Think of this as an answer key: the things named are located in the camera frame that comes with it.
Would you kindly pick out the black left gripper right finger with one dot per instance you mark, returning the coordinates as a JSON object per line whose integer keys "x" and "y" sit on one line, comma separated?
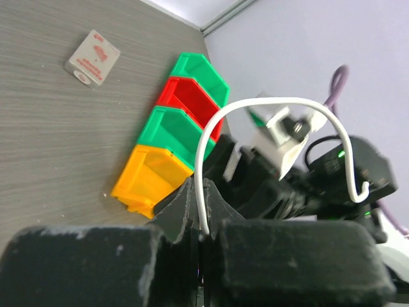
{"x": 261, "y": 262}

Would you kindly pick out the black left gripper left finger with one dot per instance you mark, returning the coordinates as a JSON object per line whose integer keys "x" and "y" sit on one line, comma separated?
{"x": 150, "y": 265}

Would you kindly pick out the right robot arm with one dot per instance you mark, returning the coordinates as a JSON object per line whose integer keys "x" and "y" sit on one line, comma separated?
{"x": 335, "y": 186}

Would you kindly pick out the yellow plastic bin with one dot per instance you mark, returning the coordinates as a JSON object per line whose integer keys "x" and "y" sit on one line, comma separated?
{"x": 149, "y": 176}

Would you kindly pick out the near green plastic bin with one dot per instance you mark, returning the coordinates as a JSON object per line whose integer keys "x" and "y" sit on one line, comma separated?
{"x": 172, "y": 129}

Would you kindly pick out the green plastic bin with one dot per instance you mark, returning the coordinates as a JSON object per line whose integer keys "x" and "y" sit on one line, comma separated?
{"x": 172, "y": 129}
{"x": 196, "y": 66}

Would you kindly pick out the red plastic bin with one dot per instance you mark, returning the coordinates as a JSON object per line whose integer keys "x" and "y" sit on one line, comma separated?
{"x": 186, "y": 94}

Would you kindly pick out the far green plastic bin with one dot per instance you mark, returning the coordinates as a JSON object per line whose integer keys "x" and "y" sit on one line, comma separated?
{"x": 196, "y": 66}

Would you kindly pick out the grey card box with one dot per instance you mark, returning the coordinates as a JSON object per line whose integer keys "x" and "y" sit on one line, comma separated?
{"x": 92, "y": 60}

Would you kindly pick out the aluminium frame post right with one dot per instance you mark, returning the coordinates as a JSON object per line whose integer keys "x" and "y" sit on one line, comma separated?
{"x": 227, "y": 15}

